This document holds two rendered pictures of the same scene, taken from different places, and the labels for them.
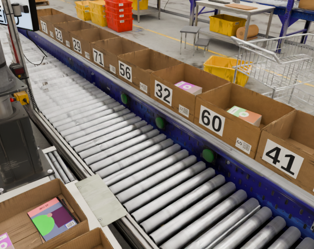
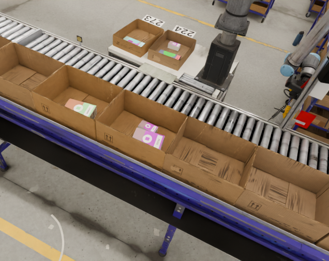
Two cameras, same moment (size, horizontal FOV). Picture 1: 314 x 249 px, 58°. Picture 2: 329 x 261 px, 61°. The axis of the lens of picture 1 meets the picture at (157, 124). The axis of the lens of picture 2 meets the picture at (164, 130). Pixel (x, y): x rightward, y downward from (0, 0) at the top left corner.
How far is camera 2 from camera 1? 2.56 m
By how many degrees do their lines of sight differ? 94
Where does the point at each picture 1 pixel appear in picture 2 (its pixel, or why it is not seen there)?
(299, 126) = (28, 99)
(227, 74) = not seen: outside the picture
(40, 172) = (200, 76)
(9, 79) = (224, 22)
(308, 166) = (37, 58)
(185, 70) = (162, 157)
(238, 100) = (85, 126)
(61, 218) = not seen: hidden behind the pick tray
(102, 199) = (155, 72)
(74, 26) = not seen: outside the picture
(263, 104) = (59, 110)
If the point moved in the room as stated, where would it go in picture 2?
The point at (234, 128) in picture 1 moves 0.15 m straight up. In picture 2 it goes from (86, 80) to (84, 58)
